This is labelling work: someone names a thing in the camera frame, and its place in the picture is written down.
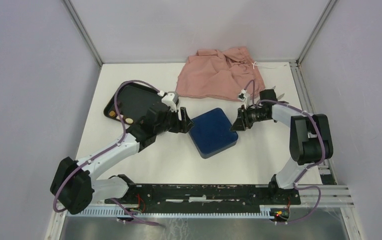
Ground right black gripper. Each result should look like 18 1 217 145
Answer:
230 105 269 133

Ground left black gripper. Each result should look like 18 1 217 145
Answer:
155 106 194 135

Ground blue box lid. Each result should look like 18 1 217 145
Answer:
189 107 238 146

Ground silver metal tongs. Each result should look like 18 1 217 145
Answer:
271 85 285 101

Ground blue chocolate box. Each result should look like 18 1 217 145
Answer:
196 140 237 159

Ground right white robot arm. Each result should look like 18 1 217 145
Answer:
230 89 334 204

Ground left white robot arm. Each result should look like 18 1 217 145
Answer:
50 102 193 215

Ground black chocolate tray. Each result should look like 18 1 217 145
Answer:
103 82 165 125

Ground pink cloth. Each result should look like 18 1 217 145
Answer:
176 46 266 102

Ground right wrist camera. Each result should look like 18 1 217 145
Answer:
237 89 251 103

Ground white drawstring cord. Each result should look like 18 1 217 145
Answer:
251 61 288 70

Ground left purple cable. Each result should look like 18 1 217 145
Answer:
52 79 165 227

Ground purple cable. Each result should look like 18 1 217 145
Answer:
52 79 165 227
242 78 327 225

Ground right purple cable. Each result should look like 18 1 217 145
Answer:
242 78 327 225

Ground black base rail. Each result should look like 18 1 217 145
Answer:
118 183 301 214

